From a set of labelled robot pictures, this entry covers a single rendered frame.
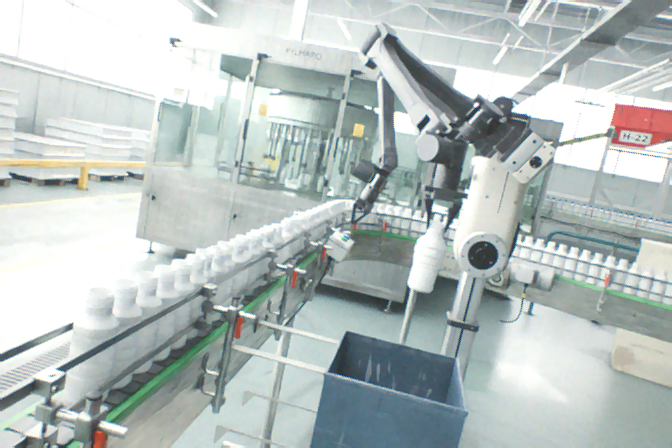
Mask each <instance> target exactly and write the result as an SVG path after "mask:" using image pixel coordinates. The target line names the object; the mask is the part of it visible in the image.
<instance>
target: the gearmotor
mask: <svg viewBox="0 0 672 448"><path fill-rule="evenodd" d="M555 275H556V270H555V269H552V268H549V267H545V266H541V264H537V263H534V262H530V261H526V260H525V261H524V260H521V259H518V258H517V259H514V261H513V264H512V263H508V265H506V268H505V269H504V270H503V272H502V274H500V275H499V276H498V277H497V278H495V279H493V278H489V279H486V282H485V286H488V289H490V290H491V289H493V288H495V289H498V290H502V291H505V289H508V288H509V284H510V280H511V282H515V283H519V284H522V285H524V291H523V294H522V302H521V309H520V312H519V315H518V317H517V318H516V319H515V320H513V321H502V320H499V322H506V323H511V322H515V321H516V320H517V319H518V318H519V317H520V315H521V312H522V307H523V300H524V296H525V290H526V287H528V286H529V287H533V288H538V289H541V290H545V291H551V289H552V286H553V282H554V279H555Z"/></svg>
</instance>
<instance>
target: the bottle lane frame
mask: <svg viewBox="0 0 672 448"><path fill-rule="evenodd" d="M317 254H318V250H317V251H316V252H314V253H313V254H311V256H309V257H307V259H304V260H303V261H302V262H301V263H299V264H298V265H297V266H295V269H298V270H302V271H303V270H305V271H307V274H305V275H304V278H305V279H307V278H309V279H310V278H311V277H312V276H313V275H314V270H315V264H316V259H317ZM286 277H287V275H285V276H284V277H283V278H281V279H280V280H278V281H277V282H276V283H275V284H274V285H271V286H270V287H269V288H267V289H266V290H265V291H263V292H262V293H261V294H259V295H258V296H257V297H256V298H254V299H253V300H252V302H250V304H248V305H247V306H245V307H244V308H243V309H242V312H244V313H248V314H252V315H255V316H256V320H255V321H250V320H247V319H246V320H245V322H244V323H243V328H242V333H241V338H239V339H235V338H234V337H233V341H234V340H235V344H236V345H239V346H244V347H248V348H252V349H255V350H259V349H260V347H261V346H262V345H263V344H264V343H265V342H266V341H267V340H268V339H269V337H270V336H271V335H272V333H274V331H275V329H270V328H267V327H266V326H263V325H260V326H259V330H258V331H257V332H256V333H255V326H256V321H257V319H258V318H259V317H260V316H261V320H263V321H264V320H265V315H266V314H268V316H269V317H268V320H267V322H270V323H275V324H278V321H277V316H278V315H274V314H269V312H268V311H267V304H268V300H269V299H271V305H270V311H271V312H276V313H280V308H281V303H282V297H283V292H284V287H285V282H286ZM301 281H303V283H304V280H303V278H302V275H301V274H298V276H297V278H296V283H295V287H294V288H293V287H291V285H290V290H289V295H288V300H287V306H286V311H285V314H286V315H287V318H288V317H289V315H290V314H291V313H292V312H293V311H294V310H295V309H296V308H297V307H298V305H299V304H300V303H301V301H302V300H303V299H304V296H305V292H302V291H301V289H300V284H301ZM287 318H286V319H287ZM227 324H228V322H227V321H225V322H224V323H222V325H220V326H219V327H218V328H216V329H215V330H214V331H213V332H211V334H209V336H206V337H205V338H204V339H201V341H200V342H199V343H197V344H196V345H193V347H192V348H191V349H190V350H188V351H187V352H184V354H183V355H182V356H181V357H179V358H178V359H174V361H173V362H172V364H171V365H169V366H168V367H164V370H163V371H162V372H160V373H159V374H158V375H156V376H155V375H153V376H154V377H153V379H151V380H150V381H149V382H148V383H145V384H140V385H141V387H140V388H139V389H138V390H136V391H135V393H134V394H133V395H128V398H127V399H126V400H125V401H124V402H122V403H121V404H120V405H117V406H113V405H111V406H113V409H112V410H111V411H110V412H108V413H107V418H106V422H107V423H111V424H114V425H117V426H122V427H125V428H128V429H129V430H130V433H129V436H128V438H127V439H125V440H124V439H120V438H116V437H113V436H110V437H109V439H108V442H107V448H170V447H171V446H172V445H173V443H174V442H175V441H176V440H177V439H178V438H179V437H180V436H182V435H183V433H184V432H185V431H186V430H187V429H188V428H189V427H190V426H191V424H192V422H193V421H194V420H195V419H196V418H197V417H198V416H199V415H200V414H201V413H202V411H203V410H204V409H205V408H206V407H207V406H208V405H209V404H211V401H212V399H213V397H209V395H207V396H205V394H202V392H201V390H199V389H198V386H199V381H200V376H201V375H202V374H203V373H205V371H204V370H202V363H203V357H204V355H205V354H206V353H209V357H210V359H208V361H207V370H208V371H211V372H214V373H218V374H219V371H220V364H221V358H222V353H223V347H224V342H225V336H226V330H227ZM252 356H253V355H251V354H247V353H244V352H239V351H235V350H234V352H233V356H232V357H231V358H230V359H229V364H228V371H227V374H228V375H229V377H230V381H231V379H232V378H233V377H234V376H235V375H236V374H237V373H238V372H239V371H240V369H242V368H243V367H244V365H245V364H246V363H247V362H248V361H249V360H250V359H251V357H252ZM216 378H217V377H215V376H212V375H207V374H206V373H205V381H204V384H203V388H204V390H205V391H208V392H212V393H216V385H215V379H216ZM230 381H229V382H230ZM44 399H45V398H43V399H42V400H44ZM42 400H40V401H38V402H37V403H39V402H41V401H42ZM37 403H35V404H32V405H31V406H29V407H27V408H26V409H24V410H22V411H21V412H19V414H18V415H16V416H14V417H13V418H11V419H9V420H8V421H5V422H3V423H2V424H0V430H7V431H11V430H9V429H7V428H8V427H9V425H11V424H12V423H14V422H16V421H17V420H19V419H20V418H22V417H24V416H27V417H31V416H30V411H32V410H34V409H36V404H37Z"/></svg>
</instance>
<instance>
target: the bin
mask: <svg viewBox="0 0 672 448"><path fill-rule="evenodd" d="M260 325H263V326H267V327H271V328H276V329H280V330H283V331H287V332H291V333H295V334H299V336H303V337H306V338H311V339H315V340H319V341H323V342H327V343H330V344H334V345H337V346H336V348H335V350H334V352H333V354H332V356H331V358H330V360H329V363H328V365H327V368H326V369H324V368H320V366H317V365H313V364H309V363H304V362H301V361H297V360H293V359H290V358H286V357H282V356H278V355H275V354H270V353H266V352H263V351H259V350H255V349H252V348H248V347H244V346H239V345H236V344H235V340H234V341H233V342H232V348H231V353H230V358H231V357H232V356H233V352H234V350H235V351H239V352H244V353H247V354H251V355H255V356H258V357H262V358H266V359H269V360H273V361H278V362H281V363H285V364H289V365H293V366H296V368H300V369H304V370H308V371H312V372H316V373H319V374H323V377H324V381H323V386H322V391H321V396H320V401H319V406H318V411H317V410H313V409H310V408H305V407H302V406H298V405H294V404H291V403H287V402H284V401H280V400H277V399H272V398H269V396H265V395H262V394H258V393H255V392H251V391H247V390H245V392H244V398H243V404H241V406H245V405H246V404H247V403H248V402H249V401H250V400H251V399H252V398H253V396H254V395H255V396H259V398H262V399H266V400H269V401H273V402H278V403H281V404H285V405H288V406H292V407H295V408H299V409H302V410H306V411H310V412H314V413H317V415H316V420H315V425H314V431H313V435H312V440H311V445H310V448H458V445H459V441H460V437H461V434H462V430H463V425H464V421H465V417H466V416H467V415H468V409H467V403H466V398H465V392H464V386H463V381H462V376H461V371H460V364H459V359H458V358H456V357H452V356H448V355H444V354H439V353H435V352H431V351H428V350H424V349H420V348H416V347H412V346H408V345H403V344H399V343H395V342H391V341H387V340H384V339H380V338H376V337H371V336H367V334H363V333H359V332H355V331H351V330H347V329H345V330H344V332H343V336H342V338H341V340H339V341H338V340H334V339H330V338H326V337H322V336H318V334H314V333H311V332H306V331H302V330H298V329H294V328H290V327H287V326H283V325H279V324H275V323H270V322H266V321H263V320H261V316H260V317H259V318H258V319H257V321H256V326H255V333H256V332H257V331H258V330H259V326H260ZM227 432H231V433H234V434H237V435H241V436H245V437H248V438H252V439H255V440H258V441H262V442H265V443H269V444H272V445H275V446H280V447H283V448H294V447H291V446H288V445H284V444H281V443H278V442H273V441H270V440H266V439H263V438H260V437H256V436H253V435H249V434H246V433H242V432H238V431H235V430H232V429H228V428H225V427H221V425H218V424H217V428H216V434H215V439H214V443H216V442H217V441H218V440H220V439H221V438H222V437H223V436H224V435H225V434H226V433H227Z"/></svg>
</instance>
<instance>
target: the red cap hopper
mask: <svg viewBox="0 0 672 448"><path fill-rule="evenodd" d="M609 128H614V129H616V131H617V139H613V138H612V137H611V138H609V137H607V140H606V144H605V148H604V151H603V155H602V159H601V162H599V167H598V171H597V174H596V178H595V182H594V185H593V189H592V193H591V196H590V201H589V205H588V208H589V206H593V207H594V203H595V199H596V195H597V191H599V192H601V193H602V195H603V196H604V199H605V200H606V202H607V203H608V205H609V206H610V207H611V206H613V203H612V202H611V201H610V199H609V197H608V195H607V194H606V192H605V191H604V190H603V188H604V189H609V190H615V191H620V192H625V193H631V194H637V195H642V196H647V197H652V199H651V200H650V201H648V202H646V203H644V204H642V205H640V206H638V207H636V208H635V209H634V211H635V212H636V211H637V212H639V211H641V210H643V209H645V208H647V207H648V206H650V205H652V204H654V206H653V209H652V213H651V216H650V218H653V220H652V222H654V221H655V219H660V218H661V214H662V211H663V208H664V204H665V201H666V196H667V193H668V190H669V186H670V183H671V179H672V145H671V149H670V152H665V151H658V150H651V149H646V148H650V147H654V146H659V145H663V144H667V143H671V142H672V110H671V109H663V108H653V107H645V106H637V105H629V104H620V103H615V104H614V110H613V114H612V117H611V121H610V123H609ZM614 129H613V132H614ZM613 132H612V136H613ZM610 147H612V148H610ZM616 148H619V149H616ZM622 149H625V150H622ZM628 150H632V151H628ZM609 151H616V152H622V153H628V154H635V155H642V156H648V157H654V158H661V159H667V163H666V167H665V171H664V174H663V177H662V181H661V184H660V188H659V191H658V194H654V193H649V192H643V191H638V190H633V189H626V188H621V187H616V186H610V185H605V184H601V180H602V177H603V173H604V169H605V166H606V161H607V157H608V154H609ZM636 151H642V152H649V153H655V154H662V155H669V156H662V155H655V154H648V153H642V152H636ZM593 207H592V210H593ZM588 208H587V209H588ZM584 241H585V240H582V239H579V242H578V246H577V248H578V249H579V251H578V256H579V257H580V255H581V251H582V248H583V244H584Z"/></svg>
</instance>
